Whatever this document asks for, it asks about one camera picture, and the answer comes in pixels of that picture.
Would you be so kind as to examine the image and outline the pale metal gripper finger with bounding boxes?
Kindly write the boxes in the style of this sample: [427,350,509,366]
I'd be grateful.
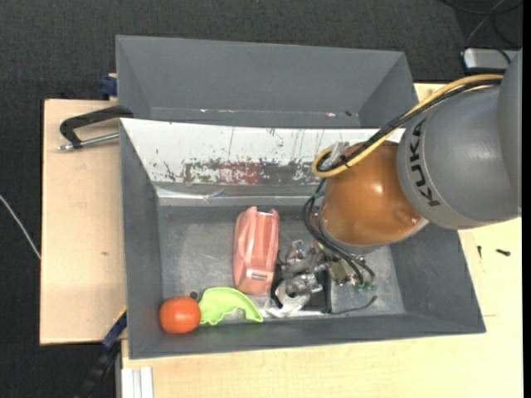
[283,240,319,271]
[275,272,324,307]

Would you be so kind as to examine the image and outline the clear plastic piece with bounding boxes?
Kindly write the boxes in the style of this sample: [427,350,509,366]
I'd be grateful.
[262,293,324,318]

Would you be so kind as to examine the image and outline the pink plastic bottle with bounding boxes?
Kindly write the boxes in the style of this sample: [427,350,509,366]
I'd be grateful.
[231,206,280,296]

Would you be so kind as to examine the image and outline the light green curved plastic piece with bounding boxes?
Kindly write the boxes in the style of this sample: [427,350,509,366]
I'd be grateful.
[197,286,265,327]

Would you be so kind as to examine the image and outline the grey metal bin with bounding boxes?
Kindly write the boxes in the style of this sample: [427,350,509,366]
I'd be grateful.
[114,34,487,360]

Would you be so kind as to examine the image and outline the orange toy fruit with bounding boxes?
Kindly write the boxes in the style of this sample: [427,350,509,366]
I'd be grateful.
[158,295,202,334]

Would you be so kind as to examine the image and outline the pale cardboard board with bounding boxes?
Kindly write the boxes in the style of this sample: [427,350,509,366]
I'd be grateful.
[40,97,128,346]

